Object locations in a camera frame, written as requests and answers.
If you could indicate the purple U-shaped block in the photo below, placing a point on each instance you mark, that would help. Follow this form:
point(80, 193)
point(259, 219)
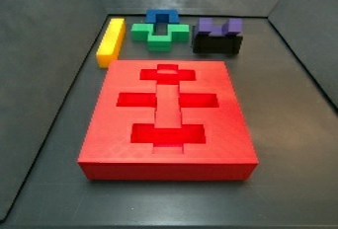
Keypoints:
point(231, 28)

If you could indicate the red puzzle board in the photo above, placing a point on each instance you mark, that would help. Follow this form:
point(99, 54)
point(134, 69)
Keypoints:
point(167, 123)

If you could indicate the black angle fixture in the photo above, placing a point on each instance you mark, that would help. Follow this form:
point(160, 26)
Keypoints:
point(225, 45)

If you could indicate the yellow bar block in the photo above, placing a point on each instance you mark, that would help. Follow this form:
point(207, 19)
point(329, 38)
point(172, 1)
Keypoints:
point(111, 42)

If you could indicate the green cross-shaped block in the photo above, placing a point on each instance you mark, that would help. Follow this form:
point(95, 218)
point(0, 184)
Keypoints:
point(143, 32)

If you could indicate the blue U-shaped block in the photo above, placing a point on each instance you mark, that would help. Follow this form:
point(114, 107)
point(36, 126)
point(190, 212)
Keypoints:
point(166, 16)

